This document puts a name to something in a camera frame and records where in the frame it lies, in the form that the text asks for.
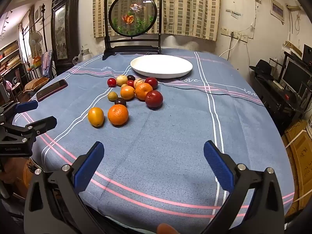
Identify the yellow-orange oval fruit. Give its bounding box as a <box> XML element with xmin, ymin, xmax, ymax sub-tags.
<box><xmin>88</xmin><ymin>107</ymin><xmax>105</xmax><ymax>127</ymax></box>

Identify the cardboard box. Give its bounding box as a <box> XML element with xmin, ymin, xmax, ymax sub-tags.
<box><xmin>281</xmin><ymin>119</ymin><xmax>312</xmax><ymax>215</ymax></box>

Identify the blue plaid tablecloth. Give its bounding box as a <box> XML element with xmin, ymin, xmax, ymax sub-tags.
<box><xmin>12</xmin><ymin>48</ymin><xmax>296</xmax><ymax>232</ymax></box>

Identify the person's right hand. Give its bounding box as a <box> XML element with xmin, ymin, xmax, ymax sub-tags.
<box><xmin>157</xmin><ymin>223</ymin><xmax>180</xmax><ymax>234</ymax></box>

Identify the smartphone with red case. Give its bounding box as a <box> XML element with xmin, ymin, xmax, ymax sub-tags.
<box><xmin>36</xmin><ymin>79</ymin><xmax>68</xmax><ymax>102</ymax></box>

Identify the white plate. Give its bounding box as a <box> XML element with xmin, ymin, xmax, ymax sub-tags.
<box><xmin>130</xmin><ymin>54</ymin><xmax>193</xmax><ymax>79</ymax></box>

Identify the white power cable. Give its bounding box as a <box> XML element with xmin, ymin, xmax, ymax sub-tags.
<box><xmin>219</xmin><ymin>38</ymin><xmax>240</xmax><ymax>56</ymax></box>

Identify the pink hanging cloth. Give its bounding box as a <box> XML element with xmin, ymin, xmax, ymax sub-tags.
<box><xmin>41</xmin><ymin>50</ymin><xmax>53</xmax><ymax>78</ymax></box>

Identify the goldfish round table screen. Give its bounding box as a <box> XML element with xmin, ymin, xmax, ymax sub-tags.
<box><xmin>102</xmin><ymin>0</ymin><xmax>163</xmax><ymax>61</ymax></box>

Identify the white standing fan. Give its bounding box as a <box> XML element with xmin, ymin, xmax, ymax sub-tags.
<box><xmin>29</xmin><ymin>31</ymin><xmax>44</xmax><ymax>59</ymax></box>

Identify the framed wall picture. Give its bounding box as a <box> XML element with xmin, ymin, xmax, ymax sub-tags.
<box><xmin>270</xmin><ymin>0</ymin><xmax>285</xmax><ymax>25</ymax></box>

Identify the white kettle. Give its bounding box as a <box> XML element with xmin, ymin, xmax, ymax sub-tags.
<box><xmin>77</xmin><ymin>46</ymin><xmax>92</xmax><ymax>62</ymax></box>

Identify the small smooth orange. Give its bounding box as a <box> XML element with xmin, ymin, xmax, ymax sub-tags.
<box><xmin>120</xmin><ymin>85</ymin><xmax>135</xmax><ymax>100</ymax></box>

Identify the black desk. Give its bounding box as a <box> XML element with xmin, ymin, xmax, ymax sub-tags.
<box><xmin>251</xmin><ymin>66</ymin><xmax>312</xmax><ymax>127</ymax></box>

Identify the computer monitor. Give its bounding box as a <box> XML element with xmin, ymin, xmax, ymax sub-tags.
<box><xmin>281</xmin><ymin>57</ymin><xmax>312</xmax><ymax>95</ymax></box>

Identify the dark wood framed panel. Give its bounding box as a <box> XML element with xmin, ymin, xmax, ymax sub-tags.
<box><xmin>50</xmin><ymin>0</ymin><xmax>81</xmax><ymax>76</ymax></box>

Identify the beige checked curtain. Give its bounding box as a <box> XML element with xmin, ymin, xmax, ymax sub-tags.
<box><xmin>93</xmin><ymin>0</ymin><xmax>221</xmax><ymax>42</ymax></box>

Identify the bookshelf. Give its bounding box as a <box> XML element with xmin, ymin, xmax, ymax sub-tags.
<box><xmin>0</xmin><ymin>39</ymin><xmax>23</xmax><ymax>78</ymax></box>

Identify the orange mandarin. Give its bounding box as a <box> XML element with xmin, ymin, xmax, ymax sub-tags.
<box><xmin>135</xmin><ymin>83</ymin><xmax>153</xmax><ymax>101</ymax></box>
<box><xmin>108</xmin><ymin>104</ymin><xmax>129</xmax><ymax>126</ymax></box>

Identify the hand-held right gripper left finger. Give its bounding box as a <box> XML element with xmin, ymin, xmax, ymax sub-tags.
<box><xmin>24</xmin><ymin>141</ymin><xmax>105</xmax><ymax>234</ymax></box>

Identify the dark wooden coat stand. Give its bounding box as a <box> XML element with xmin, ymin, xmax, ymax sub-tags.
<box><xmin>40</xmin><ymin>3</ymin><xmax>49</xmax><ymax>54</ymax></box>

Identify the black speaker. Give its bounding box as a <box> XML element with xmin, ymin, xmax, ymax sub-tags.
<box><xmin>302</xmin><ymin>44</ymin><xmax>312</xmax><ymax>65</ymax></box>

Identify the black hat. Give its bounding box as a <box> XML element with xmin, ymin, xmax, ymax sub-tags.
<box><xmin>249</xmin><ymin>60</ymin><xmax>275</xmax><ymax>80</ymax></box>

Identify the tan cushion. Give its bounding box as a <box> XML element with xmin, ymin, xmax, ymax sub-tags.
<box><xmin>23</xmin><ymin>77</ymin><xmax>50</xmax><ymax>93</ymax></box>

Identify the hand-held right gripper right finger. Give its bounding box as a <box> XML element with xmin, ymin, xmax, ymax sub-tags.
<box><xmin>203</xmin><ymin>140</ymin><xmax>285</xmax><ymax>234</ymax></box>

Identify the red apple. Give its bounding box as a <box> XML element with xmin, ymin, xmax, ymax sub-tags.
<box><xmin>145</xmin><ymin>77</ymin><xmax>158</xmax><ymax>89</ymax></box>

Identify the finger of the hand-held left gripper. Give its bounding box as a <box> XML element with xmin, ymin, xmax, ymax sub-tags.
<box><xmin>0</xmin><ymin>116</ymin><xmax>58</xmax><ymax>142</ymax></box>
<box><xmin>0</xmin><ymin>100</ymin><xmax>39</xmax><ymax>123</ymax></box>

